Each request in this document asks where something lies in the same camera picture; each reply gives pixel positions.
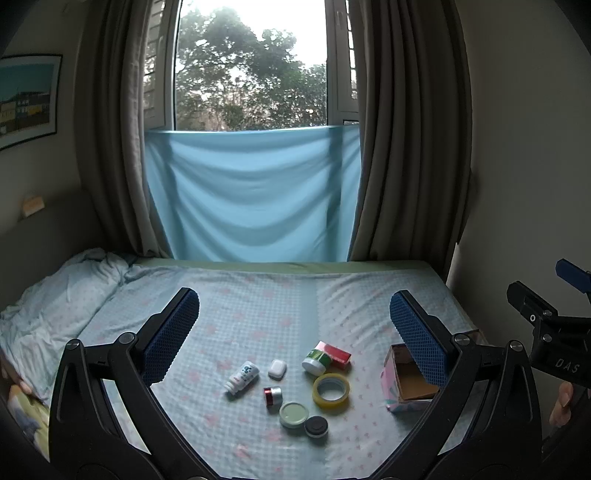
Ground grey curtain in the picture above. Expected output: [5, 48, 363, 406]
[348, 0, 474, 282]
[76, 0, 178, 259]

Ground white jar green label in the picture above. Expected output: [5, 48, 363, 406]
[302, 349, 329, 377]

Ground green mattress cover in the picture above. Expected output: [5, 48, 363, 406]
[129, 257, 439, 278]

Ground white printed bottle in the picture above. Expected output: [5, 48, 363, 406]
[225, 361, 259, 397]

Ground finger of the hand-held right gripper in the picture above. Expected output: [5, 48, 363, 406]
[555, 259, 591, 294]
[506, 281, 559, 325]

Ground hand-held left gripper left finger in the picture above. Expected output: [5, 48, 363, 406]
[48, 287, 218, 480]

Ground window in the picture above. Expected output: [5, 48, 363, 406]
[143, 0, 361, 132]

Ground pink cardboard box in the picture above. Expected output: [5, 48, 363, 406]
[381, 330, 483, 414]

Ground light blue hanging cloth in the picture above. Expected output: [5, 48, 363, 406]
[145, 124, 363, 261]

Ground framed wall poster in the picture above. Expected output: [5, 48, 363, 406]
[0, 54, 63, 151]

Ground person's right hand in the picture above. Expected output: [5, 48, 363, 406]
[549, 382, 575, 428]

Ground yellow tape roll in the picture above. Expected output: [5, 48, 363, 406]
[312, 373, 351, 411]

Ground black lid jar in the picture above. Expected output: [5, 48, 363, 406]
[304, 415, 329, 439]

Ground yellow printed cloth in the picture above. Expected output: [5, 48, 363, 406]
[7, 383, 51, 462]

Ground pale green round lid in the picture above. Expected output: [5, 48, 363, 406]
[279, 401, 310, 430]

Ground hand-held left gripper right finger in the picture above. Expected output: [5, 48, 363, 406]
[369, 290, 543, 480]

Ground light blue crumpled quilt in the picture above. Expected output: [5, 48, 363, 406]
[0, 248, 134, 402]

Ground red carton box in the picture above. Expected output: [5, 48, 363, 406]
[314, 340, 352, 370]

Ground trees outside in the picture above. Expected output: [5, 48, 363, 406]
[175, 7, 329, 131]

